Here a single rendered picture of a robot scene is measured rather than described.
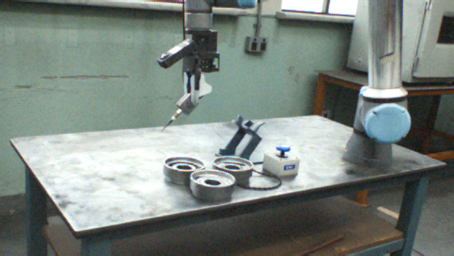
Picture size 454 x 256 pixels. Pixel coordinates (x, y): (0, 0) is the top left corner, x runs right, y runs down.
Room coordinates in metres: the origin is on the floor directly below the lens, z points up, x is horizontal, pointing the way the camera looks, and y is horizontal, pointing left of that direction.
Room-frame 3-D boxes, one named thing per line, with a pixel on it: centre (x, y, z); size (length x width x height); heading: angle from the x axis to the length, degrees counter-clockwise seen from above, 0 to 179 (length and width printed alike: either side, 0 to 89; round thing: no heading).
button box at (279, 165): (1.30, -0.17, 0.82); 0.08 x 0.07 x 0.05; 125
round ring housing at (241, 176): (1.20, -0.03, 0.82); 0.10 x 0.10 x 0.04
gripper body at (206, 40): (1.41, 0.09, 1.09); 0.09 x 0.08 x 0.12; 120
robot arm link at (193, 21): (1.41, 0.11, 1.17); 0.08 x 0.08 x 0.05
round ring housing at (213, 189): (1.09, 0.02, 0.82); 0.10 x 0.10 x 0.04
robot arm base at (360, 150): (1.48, -0.45, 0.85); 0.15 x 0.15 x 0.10
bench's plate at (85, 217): (1.43, -0.06, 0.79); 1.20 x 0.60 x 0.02; 125
